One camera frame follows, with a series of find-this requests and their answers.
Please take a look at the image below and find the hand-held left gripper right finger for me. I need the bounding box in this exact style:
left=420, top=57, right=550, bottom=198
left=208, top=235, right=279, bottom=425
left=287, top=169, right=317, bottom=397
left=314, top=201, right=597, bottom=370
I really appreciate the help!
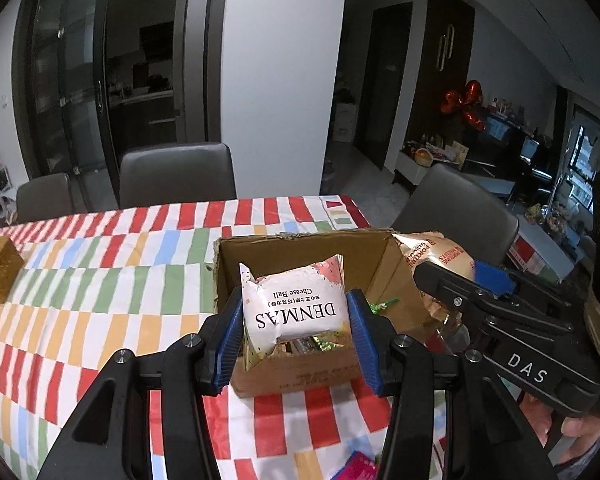
left=346, top=290, right=556, bottom=480

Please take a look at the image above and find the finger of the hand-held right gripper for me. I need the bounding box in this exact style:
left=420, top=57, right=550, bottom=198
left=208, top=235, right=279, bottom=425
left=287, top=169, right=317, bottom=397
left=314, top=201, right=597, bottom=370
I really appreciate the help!
left=413, top=260, right=576, bottom=333

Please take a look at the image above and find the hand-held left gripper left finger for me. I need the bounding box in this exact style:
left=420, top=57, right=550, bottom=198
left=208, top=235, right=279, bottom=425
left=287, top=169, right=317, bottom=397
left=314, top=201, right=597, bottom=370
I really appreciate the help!
left=37, top=296, right=245, bottom=480

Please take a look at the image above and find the tan biscuit packet red label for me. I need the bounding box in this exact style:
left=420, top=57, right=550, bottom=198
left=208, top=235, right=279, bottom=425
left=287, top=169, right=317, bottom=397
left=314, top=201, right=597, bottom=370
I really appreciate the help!
left=391, top=231, right=481, bottom=331

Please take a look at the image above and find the brown cardboard box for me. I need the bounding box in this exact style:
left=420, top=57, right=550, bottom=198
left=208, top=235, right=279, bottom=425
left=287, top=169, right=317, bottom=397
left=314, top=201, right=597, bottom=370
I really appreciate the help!
left=212, top=227, right=431, bottom=400

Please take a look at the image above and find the white puffed snack packet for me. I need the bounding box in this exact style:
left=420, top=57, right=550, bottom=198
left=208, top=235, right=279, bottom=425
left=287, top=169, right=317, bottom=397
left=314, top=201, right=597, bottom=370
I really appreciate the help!
left=237, top=255, right=353, bottom=373

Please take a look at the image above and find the person's right hand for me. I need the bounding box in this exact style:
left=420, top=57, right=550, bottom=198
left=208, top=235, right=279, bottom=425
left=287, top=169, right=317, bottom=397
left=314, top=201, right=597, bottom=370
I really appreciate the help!
left=520, top=392, right=600, bottom=466

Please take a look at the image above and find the grey dining chair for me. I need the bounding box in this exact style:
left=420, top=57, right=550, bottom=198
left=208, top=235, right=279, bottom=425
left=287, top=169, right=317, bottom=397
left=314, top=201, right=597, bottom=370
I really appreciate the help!
left=390, top=165, right=520, bottom=266
left=16, top=173, right=73, bottom=223
left=119, top=142, right=237, bottom=208

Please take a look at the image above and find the white red storage box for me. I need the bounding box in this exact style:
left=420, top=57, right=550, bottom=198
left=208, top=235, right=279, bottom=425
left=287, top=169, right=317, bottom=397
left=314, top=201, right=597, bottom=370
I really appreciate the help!
left=510, top=220, right=563, bottom=283

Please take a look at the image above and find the magenta snack packet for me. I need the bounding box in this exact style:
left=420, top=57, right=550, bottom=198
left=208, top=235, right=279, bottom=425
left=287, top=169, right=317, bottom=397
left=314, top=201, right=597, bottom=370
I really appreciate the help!
left=330, top=451, right=381, bottom=480

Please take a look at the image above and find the colourful striped tablecloth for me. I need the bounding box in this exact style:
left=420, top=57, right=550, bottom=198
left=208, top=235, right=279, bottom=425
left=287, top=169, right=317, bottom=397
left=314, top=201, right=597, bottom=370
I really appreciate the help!
left=0, top=195, right=461, bottom=480

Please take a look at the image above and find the black piano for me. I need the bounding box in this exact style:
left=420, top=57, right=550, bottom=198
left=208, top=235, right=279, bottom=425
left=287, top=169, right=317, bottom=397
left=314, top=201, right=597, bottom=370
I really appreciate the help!
left=465, top=115, right=556, bottom=196

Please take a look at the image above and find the red foil balloon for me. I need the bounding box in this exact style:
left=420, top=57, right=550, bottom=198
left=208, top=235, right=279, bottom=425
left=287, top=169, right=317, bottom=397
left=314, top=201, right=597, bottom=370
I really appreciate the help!
left=441, top=80, right=487, bottom=133

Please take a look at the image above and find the wooden cabinet door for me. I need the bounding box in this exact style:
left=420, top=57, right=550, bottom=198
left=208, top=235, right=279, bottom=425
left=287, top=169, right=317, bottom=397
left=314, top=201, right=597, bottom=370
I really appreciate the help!
left=417, top=0, right=476, bottom=161

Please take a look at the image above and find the sliding glass door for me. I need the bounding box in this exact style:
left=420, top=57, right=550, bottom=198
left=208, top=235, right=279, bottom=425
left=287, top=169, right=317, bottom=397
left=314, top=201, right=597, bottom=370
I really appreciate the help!
left=12, top=0, right=231, bottom=211

